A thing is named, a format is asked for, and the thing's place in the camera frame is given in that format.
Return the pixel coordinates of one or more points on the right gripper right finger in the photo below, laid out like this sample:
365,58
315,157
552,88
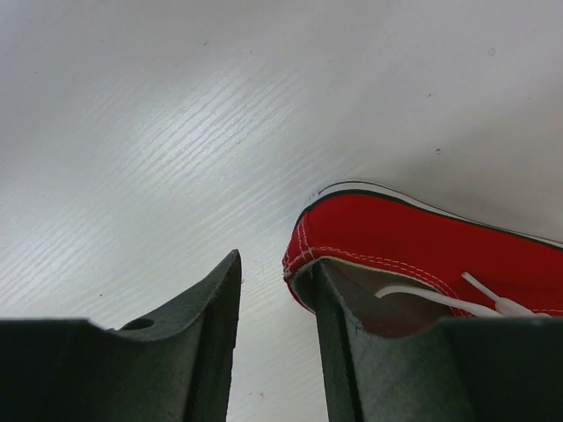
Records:
379,364

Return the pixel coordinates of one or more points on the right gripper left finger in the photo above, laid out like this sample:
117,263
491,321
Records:
172,364

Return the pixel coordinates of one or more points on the red canvas sneaker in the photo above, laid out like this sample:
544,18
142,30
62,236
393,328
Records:
425,262

